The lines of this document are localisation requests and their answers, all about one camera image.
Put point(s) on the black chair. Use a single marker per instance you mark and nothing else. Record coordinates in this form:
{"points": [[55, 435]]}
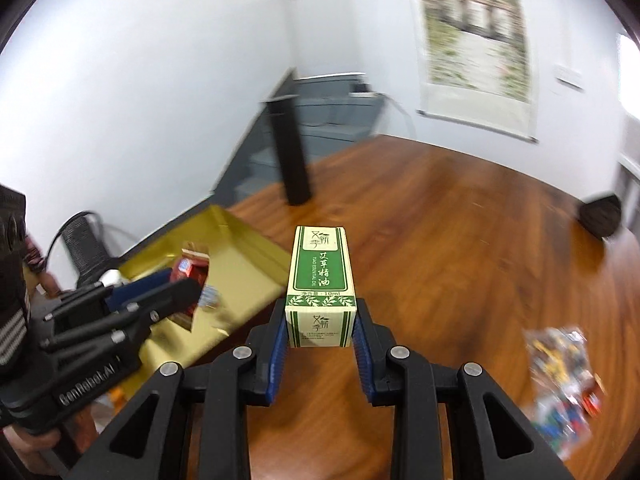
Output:
{"points": [[82, 245]]}

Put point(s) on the person's left hand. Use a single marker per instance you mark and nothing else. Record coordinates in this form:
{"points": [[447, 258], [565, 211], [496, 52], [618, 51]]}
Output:
{"points": [[30, 452]]}

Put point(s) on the bag of colourful bricks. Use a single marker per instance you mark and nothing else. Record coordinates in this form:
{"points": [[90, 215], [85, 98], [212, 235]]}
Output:
{"points": [[562, 420]]}

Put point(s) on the green and cream box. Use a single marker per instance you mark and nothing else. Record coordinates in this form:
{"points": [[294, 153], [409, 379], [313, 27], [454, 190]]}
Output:
{"points": [[320, 280]]}

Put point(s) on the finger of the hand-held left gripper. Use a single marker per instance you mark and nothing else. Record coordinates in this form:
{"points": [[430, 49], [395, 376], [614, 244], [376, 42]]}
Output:
{"points": [[170, 297], [135, 292]]}

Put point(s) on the red snack packet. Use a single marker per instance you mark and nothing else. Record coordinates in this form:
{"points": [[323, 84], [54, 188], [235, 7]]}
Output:
{"points": [[190, 270]]}

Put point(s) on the white power strip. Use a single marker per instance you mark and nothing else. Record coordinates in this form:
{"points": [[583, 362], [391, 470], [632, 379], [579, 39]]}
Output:
{"points": [[362, 93]]}

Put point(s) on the black cylinder flask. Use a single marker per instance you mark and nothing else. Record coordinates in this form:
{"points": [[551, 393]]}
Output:
{"points": [[290, 155]]}

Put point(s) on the wall scroll painting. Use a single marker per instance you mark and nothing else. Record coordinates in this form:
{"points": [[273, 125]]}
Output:
{"points": [[475, 35]]}

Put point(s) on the bag of yellow bricks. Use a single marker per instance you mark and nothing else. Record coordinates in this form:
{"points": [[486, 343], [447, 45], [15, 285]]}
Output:
{"points": [[557, 355]]}

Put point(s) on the white wall socket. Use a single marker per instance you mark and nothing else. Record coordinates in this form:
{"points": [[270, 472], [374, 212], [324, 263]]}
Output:
{"points": [[570, 77]]}

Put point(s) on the small pale blue packet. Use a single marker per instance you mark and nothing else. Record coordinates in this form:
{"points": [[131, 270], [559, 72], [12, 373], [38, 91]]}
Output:
{"points": [[210, 297]]}

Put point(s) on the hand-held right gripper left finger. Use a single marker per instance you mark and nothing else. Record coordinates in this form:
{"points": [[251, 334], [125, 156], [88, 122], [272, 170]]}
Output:
{"points": [[277, 365]]}

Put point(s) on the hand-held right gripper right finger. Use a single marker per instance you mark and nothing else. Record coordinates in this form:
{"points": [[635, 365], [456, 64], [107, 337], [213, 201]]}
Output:
{"points": [[362, 365]]}

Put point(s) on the small bag with red item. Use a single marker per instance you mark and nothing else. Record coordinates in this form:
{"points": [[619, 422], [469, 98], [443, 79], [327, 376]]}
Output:
{"points": [[594, 399]]}

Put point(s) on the gold container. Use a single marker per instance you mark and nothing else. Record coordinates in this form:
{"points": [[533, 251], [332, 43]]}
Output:
{"points": [[240, 260]]}

